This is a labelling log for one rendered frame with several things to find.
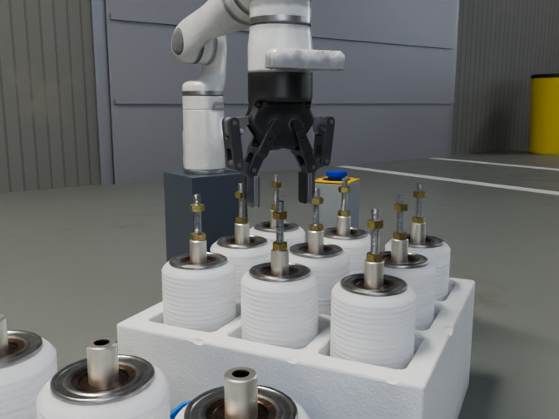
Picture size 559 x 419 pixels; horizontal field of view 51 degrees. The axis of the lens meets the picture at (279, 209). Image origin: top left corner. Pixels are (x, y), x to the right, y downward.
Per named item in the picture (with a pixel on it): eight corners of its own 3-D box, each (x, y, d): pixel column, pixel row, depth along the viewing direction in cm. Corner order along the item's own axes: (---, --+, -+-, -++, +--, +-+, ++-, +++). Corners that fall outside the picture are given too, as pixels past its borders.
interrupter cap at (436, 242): (452, 244, 87) (453, 239, 87) (426, 253, 82) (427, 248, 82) (409, 235, 92) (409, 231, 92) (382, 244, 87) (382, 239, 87)
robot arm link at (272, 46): (272, 69, 58) (273, 4, 57) (231, 73, 68) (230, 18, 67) (348, 71, 62) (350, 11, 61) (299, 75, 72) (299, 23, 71)
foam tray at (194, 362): (121, 451, 77) (115, 323, 74) (258, 343, 112) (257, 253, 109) (417, 546, 61) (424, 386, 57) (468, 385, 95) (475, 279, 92)
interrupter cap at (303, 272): (323, 277, 70) (323, 271, 70) (272, 288, 66) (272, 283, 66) (286, 263, 76) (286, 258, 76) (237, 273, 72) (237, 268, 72)
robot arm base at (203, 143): (177, 171, 133) (175, 96, 130) (212, 169, 139) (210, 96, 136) (196, 175, 126) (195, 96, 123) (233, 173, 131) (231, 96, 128)
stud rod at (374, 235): (379, 273, 66) (382, 208, 65) (374, 275, 65) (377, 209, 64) (373, 272, 67) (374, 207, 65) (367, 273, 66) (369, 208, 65)
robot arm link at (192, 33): (224, -33, 106) (267, -27, 112) (164, 29, 128) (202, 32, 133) (234, 15, 105) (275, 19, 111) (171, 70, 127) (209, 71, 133)
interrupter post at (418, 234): (428, 244, 87) (429, 222, 87) (420, 246, 85) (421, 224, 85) (414, 241, 89) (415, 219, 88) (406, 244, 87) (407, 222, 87)
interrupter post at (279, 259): (293, 275, 71) (294, 249, 70) (277, 279, 70) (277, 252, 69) (282, 271, 73) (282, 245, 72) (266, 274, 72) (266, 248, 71)
